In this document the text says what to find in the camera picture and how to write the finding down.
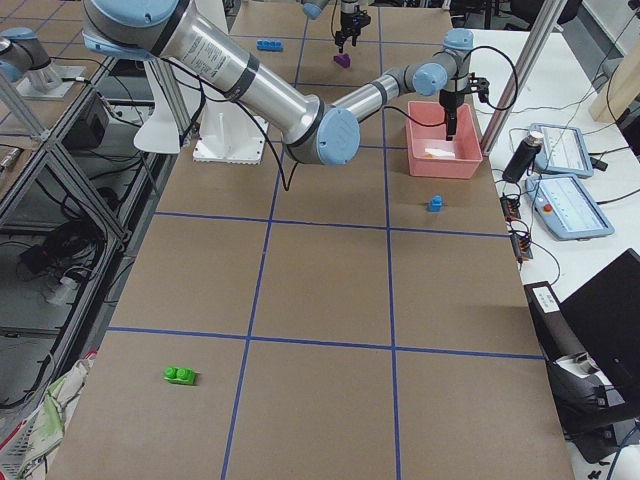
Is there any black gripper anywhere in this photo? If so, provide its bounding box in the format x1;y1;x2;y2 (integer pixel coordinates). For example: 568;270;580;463
439;74;489;140
333;0;371;53

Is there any purple toy block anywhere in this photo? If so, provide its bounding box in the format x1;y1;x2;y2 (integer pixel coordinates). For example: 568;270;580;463
333;53;351;68

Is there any small blue toy block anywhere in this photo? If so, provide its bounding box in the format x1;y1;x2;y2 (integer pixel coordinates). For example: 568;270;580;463
427;195;444;212

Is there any pink plastic box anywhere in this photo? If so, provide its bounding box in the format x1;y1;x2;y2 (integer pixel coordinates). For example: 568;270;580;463
405;101;483;179

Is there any long blue toy block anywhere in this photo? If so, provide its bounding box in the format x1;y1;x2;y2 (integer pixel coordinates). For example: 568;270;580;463
256;39;284;52

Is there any black water bottle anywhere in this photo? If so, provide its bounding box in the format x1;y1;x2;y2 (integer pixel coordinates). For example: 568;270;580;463
502;130;544;183

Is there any grey orange usb hub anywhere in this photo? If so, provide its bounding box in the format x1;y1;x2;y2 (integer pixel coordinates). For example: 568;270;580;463
500;195;521;221
510;230;533;264

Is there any teach pendant far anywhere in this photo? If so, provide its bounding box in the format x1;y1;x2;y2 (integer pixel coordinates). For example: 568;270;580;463
530;123;593;178

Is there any teach pendant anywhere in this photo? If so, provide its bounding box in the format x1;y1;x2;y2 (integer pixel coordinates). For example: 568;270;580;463
525;174;615;241
530;123;593;178

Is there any teach pendant near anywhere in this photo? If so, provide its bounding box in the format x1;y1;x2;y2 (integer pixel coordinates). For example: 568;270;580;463
525;174;615;241

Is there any black laptop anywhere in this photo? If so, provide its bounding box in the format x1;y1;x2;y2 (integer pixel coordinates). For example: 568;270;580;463
561;248;639;396

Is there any green toy block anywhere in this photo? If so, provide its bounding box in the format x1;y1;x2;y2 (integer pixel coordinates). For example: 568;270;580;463
163;366;197;386

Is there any cloth bag green white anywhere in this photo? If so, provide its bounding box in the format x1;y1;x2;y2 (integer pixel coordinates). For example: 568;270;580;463
1;350;98;479

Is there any aluminium frame post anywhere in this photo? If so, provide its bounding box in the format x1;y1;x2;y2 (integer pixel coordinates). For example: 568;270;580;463
480;0;584;154

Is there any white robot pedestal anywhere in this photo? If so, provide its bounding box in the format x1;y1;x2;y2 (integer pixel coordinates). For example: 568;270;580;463
134;59;268;165

